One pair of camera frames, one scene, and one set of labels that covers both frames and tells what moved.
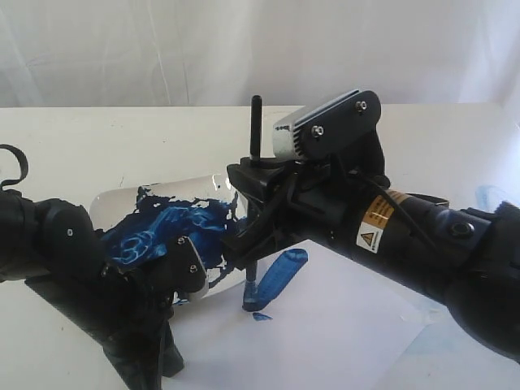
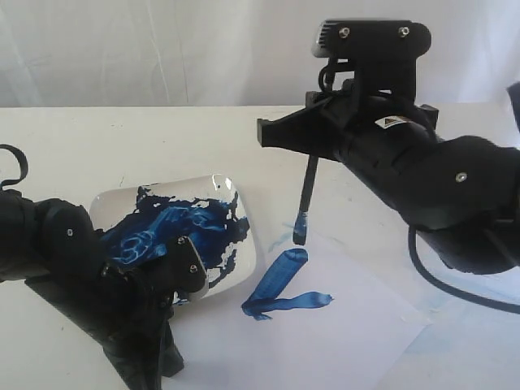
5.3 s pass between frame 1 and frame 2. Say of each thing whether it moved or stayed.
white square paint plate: stayed
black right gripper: moved
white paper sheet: stayed
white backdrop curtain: stayed
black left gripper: stayed
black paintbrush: moved
